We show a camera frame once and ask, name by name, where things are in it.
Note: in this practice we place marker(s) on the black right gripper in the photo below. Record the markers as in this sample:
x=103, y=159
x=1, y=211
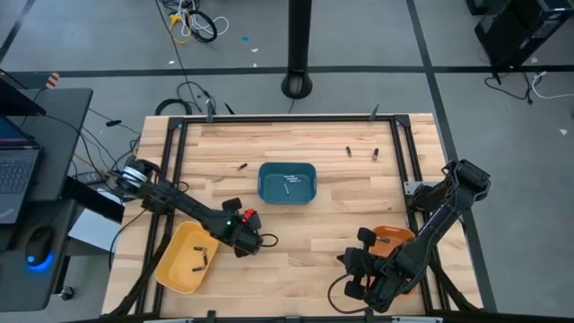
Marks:
x=381, y=282

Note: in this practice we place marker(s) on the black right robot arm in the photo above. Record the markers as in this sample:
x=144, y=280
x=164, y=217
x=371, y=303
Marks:
x=448, y=202

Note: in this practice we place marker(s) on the white grey box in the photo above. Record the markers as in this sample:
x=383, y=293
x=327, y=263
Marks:
x=96, y=231

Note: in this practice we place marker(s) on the copper black AA battery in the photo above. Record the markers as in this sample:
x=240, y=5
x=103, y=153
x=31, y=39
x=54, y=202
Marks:
x=383, y=239

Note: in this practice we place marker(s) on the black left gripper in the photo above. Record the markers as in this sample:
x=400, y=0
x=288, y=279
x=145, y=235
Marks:
x=249, y=233

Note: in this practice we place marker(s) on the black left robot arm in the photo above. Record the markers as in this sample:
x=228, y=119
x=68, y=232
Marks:
x=188, y=206

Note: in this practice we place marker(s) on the black frame bracket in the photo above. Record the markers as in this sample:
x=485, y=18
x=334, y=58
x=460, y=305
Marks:
x=368, y=316
x=211, y=316

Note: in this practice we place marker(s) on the teal plastic bin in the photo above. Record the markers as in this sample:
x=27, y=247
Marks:
x=273, y=193

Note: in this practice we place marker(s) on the black monitor back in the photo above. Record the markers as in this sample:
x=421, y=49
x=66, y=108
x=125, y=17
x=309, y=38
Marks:
x=18, y=101

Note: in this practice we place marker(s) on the grey mounting plate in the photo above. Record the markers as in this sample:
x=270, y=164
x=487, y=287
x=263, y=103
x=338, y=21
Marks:
x=410, y=187

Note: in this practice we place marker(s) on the grey metal clamp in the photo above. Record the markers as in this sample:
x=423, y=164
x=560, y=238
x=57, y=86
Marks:
x=374, y=112
x=210, y=110

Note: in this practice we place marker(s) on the dark grey low desk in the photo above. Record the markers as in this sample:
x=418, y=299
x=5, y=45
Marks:
x=18, y=287

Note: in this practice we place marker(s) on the black caster wheel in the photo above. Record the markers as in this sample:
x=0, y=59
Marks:
x=67, y=294

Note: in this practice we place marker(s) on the black desk bar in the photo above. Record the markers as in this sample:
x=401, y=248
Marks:
x=94, y=199

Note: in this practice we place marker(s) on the orange striped tape piece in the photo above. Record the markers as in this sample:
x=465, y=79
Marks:
x=52, y=80

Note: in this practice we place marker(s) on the black side desk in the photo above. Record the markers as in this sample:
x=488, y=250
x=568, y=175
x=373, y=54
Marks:
x=63, y=134

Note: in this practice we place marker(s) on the copper black AAA battery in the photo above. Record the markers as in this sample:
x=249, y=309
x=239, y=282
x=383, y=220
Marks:
x=205, y=259
x=198, y=268
x=200, y=248
x=242, y=167
x=348, y=152
x=375, y=154

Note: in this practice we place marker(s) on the black pole with round base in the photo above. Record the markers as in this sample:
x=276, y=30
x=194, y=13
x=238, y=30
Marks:
x=299, y=45

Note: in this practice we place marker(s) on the black laptop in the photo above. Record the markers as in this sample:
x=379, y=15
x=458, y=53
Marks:
x=18, y=175

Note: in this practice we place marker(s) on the orange plastic bin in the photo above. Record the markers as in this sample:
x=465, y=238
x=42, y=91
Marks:
x=399, y=235

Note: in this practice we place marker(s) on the black computer tower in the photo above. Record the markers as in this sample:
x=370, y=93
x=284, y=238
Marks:
x=515, y=31

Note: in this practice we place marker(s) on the black computer mouse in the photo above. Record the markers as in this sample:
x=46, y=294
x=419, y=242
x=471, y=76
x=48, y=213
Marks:
x=39, y=244

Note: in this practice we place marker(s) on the yellow plastic bin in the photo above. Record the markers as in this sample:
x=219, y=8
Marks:
x=179, y=273

